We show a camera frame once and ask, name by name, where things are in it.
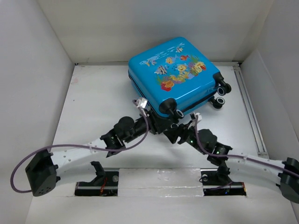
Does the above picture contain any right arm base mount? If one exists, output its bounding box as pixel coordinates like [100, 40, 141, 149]
[199, 166, 247, 196]

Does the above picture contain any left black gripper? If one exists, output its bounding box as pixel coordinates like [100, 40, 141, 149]
[124, 109, 172, 144]

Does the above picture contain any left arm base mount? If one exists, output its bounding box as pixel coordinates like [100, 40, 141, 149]
[74, 161, 120, 197]

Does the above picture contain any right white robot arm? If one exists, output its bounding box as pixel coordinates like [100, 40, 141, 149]
[164, 125, 299, 203]

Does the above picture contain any blue hard-shell suitcase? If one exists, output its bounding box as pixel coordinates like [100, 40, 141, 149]
[128, 37, 232, 123]

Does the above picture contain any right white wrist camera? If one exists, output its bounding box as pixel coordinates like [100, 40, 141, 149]
[188, 112, 202, 128]

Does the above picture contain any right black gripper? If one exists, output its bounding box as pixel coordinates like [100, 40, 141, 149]
[163, 120, 207, 155]

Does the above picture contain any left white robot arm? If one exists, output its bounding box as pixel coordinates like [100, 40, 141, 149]
[25, 111, 173, 196]

